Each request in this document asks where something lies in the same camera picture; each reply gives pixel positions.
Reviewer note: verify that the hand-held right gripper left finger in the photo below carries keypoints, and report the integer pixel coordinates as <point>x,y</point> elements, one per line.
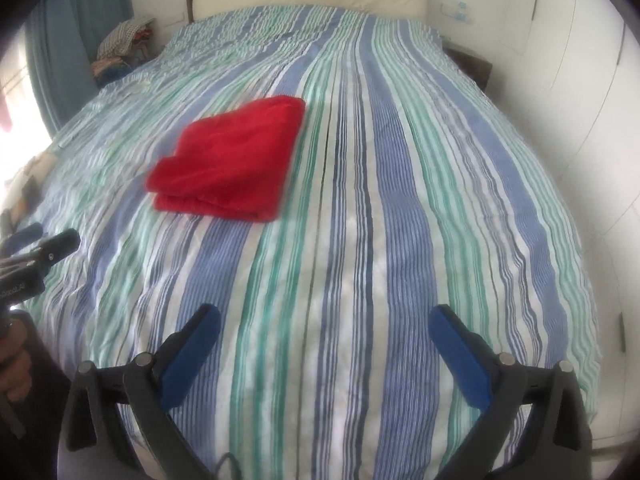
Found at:
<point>187,360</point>

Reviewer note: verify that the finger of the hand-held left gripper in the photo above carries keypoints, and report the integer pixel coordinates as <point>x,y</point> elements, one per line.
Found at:
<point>57,247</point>
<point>25,234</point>

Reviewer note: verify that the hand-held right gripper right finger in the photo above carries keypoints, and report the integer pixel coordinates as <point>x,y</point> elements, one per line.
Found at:
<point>460,360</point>

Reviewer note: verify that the red and white sweater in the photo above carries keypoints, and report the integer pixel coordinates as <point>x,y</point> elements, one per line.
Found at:
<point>230,160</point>

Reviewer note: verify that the pile of checkered clothes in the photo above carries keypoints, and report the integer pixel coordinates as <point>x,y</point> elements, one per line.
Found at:
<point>120,35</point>

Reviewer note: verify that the person's left hand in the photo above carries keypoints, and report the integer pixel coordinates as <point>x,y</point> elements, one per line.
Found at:
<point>15,372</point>

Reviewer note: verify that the pale and brown object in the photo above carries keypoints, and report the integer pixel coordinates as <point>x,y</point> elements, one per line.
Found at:
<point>30,170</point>

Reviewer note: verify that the red hanging laundry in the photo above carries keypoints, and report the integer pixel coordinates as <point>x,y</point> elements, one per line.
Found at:
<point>4,110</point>

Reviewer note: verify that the window with railing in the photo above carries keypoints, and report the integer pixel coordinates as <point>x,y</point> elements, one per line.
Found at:
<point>15,75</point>

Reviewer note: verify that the blue green striped bedspread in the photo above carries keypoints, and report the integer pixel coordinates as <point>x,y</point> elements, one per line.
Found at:
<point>375,210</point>

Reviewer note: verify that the blue curtain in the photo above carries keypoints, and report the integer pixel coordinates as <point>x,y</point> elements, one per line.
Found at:
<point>75,35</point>

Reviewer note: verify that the dark wooden nightstand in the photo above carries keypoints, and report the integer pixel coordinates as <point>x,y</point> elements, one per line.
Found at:
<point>470,65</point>

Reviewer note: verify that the white wardrobe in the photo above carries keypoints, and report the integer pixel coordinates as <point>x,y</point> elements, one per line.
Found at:
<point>575,60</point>

